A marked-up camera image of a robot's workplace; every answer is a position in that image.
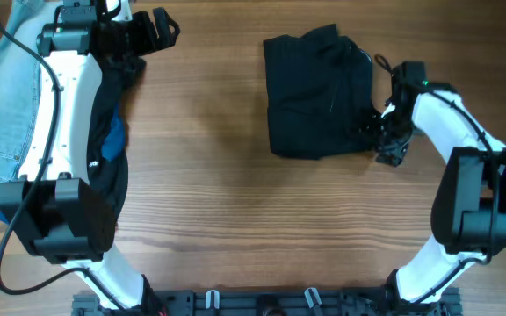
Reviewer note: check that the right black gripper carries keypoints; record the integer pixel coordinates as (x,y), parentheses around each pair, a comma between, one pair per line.
(389,154)

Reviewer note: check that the black shorts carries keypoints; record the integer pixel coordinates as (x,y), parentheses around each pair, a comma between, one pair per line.
(319,89)

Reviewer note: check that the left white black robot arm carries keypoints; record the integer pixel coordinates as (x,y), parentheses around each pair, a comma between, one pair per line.
(51,206)

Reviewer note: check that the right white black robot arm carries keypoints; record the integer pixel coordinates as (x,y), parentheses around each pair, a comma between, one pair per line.
(468,215)

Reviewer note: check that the dark blue garment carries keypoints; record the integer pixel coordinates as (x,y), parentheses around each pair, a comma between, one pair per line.
(69,146)

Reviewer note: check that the black garment in pile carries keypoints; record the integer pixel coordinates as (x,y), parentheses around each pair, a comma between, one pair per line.
(107,140)

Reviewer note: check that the light blue denim jeans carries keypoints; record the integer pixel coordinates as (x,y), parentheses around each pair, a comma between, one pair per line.
(19,102)

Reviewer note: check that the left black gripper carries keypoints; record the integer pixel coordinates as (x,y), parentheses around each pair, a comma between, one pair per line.
(148,41)

